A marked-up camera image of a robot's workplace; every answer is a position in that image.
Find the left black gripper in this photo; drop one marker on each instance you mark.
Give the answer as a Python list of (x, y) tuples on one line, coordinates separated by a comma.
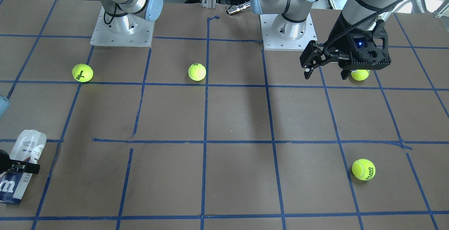
[(341, 37)]

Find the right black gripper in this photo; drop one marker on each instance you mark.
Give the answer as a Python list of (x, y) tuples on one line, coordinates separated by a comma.
[(17, 167)]

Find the Wilson tennis ball can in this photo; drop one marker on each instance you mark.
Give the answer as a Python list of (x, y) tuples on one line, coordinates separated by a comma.
[(27, 148)]

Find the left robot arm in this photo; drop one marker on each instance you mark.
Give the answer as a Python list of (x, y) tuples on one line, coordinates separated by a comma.
[(359, 13)]

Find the tennis ball front corner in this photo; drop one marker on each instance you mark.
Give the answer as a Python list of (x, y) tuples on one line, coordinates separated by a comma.
[(360, 75)]

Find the tennis ball Wilson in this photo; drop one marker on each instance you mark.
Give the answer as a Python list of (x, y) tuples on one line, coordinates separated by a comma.
[(82, 73)]

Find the tennis ball near left gripper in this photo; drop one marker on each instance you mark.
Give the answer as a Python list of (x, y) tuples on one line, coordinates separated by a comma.
[(363, 169)]

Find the tennis ball Roland Garros centre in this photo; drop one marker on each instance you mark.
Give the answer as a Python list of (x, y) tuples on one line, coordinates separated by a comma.
[(197, 72)]

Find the silver cylinder connector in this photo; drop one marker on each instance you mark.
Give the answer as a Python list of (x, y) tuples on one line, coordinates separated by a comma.
[(234, 9)]

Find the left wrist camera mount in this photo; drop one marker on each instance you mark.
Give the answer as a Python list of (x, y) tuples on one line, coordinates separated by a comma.
[(368, 50)]

